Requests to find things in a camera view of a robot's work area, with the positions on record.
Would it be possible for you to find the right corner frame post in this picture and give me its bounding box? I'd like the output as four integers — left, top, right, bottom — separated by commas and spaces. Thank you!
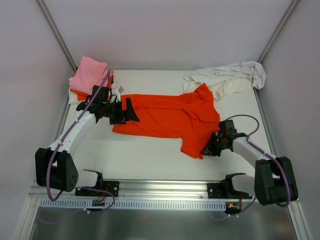
257, 0, 301, 64

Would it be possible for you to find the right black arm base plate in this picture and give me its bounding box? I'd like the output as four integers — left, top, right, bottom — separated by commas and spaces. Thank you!
206, 181, 252, 200

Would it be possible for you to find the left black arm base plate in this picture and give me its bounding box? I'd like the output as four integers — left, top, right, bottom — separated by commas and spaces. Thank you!
75, 179, 120, 198

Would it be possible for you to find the folded orange t shirt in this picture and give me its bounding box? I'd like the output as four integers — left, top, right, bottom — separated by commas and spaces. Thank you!
70, 70, 108, 101

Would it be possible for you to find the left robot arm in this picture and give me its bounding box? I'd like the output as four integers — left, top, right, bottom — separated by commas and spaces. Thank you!
35, 85, 139, 196

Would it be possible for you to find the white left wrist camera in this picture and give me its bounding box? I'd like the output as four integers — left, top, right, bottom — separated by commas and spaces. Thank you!
109, 86, 124, 102

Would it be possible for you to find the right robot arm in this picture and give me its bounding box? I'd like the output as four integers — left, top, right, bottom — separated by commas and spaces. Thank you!
203, 118, 299, 207

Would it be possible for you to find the folded white t shirt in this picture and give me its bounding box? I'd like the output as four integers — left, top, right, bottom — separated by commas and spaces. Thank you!
68, 77, 80, 105

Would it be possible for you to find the white slotted cable duct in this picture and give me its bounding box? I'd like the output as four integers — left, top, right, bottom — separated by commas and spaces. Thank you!
39, 198, 227, 212

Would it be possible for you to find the folded pink t shirt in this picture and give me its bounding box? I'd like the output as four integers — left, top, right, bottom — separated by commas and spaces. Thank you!
69, 56, 109, 95

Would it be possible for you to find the crumpled white t shirt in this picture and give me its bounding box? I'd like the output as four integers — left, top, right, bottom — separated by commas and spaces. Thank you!
183, 61, 267, 101

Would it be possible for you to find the aluminium mounting rail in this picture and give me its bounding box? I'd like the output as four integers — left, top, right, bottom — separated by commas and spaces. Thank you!
28, 177, 300, 203

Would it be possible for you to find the orange t shirt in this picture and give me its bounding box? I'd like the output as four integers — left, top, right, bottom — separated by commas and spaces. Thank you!
112, 83, 220, 159
70, 70, 108, 101

